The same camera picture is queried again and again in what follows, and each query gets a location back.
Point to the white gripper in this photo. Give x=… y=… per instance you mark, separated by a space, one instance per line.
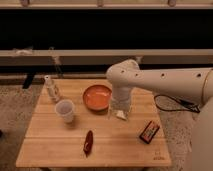
x=120 y=99

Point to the dark red pepper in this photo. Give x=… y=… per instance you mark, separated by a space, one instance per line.
x=88 y=143

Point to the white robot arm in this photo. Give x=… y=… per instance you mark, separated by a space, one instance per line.
x=191 y=84

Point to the orange ceramic bowl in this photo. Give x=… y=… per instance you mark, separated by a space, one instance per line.
x=96 y=97

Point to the white soap bar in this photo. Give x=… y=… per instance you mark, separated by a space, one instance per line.
x=120 y=114

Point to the black orange battery pack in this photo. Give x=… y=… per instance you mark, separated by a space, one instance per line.
x=149 y=132

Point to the wooden table top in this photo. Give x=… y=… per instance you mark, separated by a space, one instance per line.
x=49 y=142

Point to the clear plastic cup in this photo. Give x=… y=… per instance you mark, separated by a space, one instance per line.
x=65 y=109

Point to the small white bottle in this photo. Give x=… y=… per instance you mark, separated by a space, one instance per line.
x=52 y=89

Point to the grey horizontal rail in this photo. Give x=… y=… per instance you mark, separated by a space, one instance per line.
x=27 y=57

